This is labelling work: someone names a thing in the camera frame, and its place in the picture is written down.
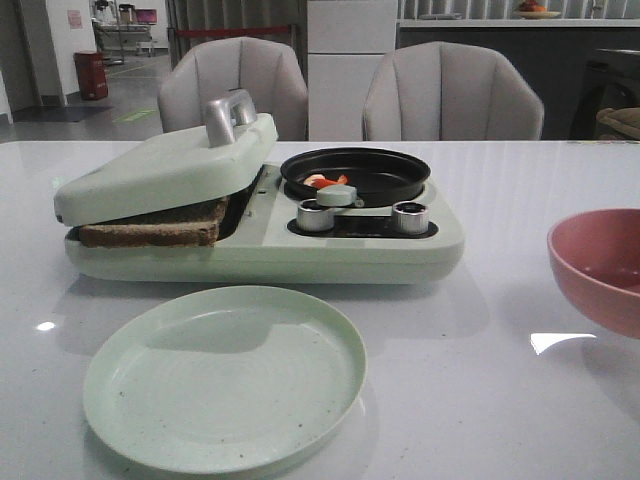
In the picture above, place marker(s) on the left beige upholstered chair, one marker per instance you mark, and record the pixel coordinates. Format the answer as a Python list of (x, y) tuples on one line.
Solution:
[(267, 70)]

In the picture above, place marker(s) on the beige cushion at right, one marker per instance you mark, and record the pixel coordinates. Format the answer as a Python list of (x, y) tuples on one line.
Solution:
[(623, 121)]

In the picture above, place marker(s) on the pink plastic bowl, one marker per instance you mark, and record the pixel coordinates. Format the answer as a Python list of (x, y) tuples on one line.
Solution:
[(594, 257)]

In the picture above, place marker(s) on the white cabinet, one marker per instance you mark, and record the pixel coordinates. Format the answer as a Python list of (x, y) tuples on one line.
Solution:
[(345, 42)]

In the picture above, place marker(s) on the red barrier belt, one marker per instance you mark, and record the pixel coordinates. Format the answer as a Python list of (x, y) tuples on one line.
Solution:
[(234, 32)]

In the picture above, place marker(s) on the right silver control knob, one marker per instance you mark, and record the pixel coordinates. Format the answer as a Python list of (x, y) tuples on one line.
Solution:
[(410, 218)]

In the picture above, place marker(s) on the black round frying pan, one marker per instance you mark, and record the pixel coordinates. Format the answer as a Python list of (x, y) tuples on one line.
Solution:
[(381, 177)]

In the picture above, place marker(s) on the orange shrimp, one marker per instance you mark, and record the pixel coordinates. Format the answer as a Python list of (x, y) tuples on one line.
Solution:
[(319, 181)]

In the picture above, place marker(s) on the fruit plate on counter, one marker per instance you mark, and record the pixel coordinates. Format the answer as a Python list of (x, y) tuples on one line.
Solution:
[(533, 10)]

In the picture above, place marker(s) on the silver control knob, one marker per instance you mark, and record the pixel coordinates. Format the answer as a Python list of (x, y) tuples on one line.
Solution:
[(313, 217), (410, 218)]

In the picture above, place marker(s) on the mint green breakfast maker base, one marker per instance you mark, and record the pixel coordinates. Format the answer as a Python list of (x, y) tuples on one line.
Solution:
[(263, 250)]

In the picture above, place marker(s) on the left silver control knob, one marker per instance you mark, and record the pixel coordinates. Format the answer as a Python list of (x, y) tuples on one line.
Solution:
[(313, 217)]

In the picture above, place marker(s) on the bread slice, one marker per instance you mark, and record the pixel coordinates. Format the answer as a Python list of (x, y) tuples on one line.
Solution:
[(192, 225)]

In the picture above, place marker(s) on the mint green round plate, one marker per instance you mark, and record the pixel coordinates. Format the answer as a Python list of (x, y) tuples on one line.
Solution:
[(241, 379)]

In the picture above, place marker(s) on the mint green sandwich maker lid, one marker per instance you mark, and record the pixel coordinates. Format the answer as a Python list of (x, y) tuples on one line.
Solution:
[(175, 169)]

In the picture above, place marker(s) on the beige upholstered chair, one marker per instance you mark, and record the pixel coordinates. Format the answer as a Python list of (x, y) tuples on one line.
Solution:
[(267, 70), (450, 92)]

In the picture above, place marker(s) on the right beige upholstered chair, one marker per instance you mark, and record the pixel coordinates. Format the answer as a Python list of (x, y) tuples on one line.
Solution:
[(450, 92)]

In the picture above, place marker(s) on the red trash bin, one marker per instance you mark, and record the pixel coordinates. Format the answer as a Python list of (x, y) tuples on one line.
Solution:
[(91, 75)]

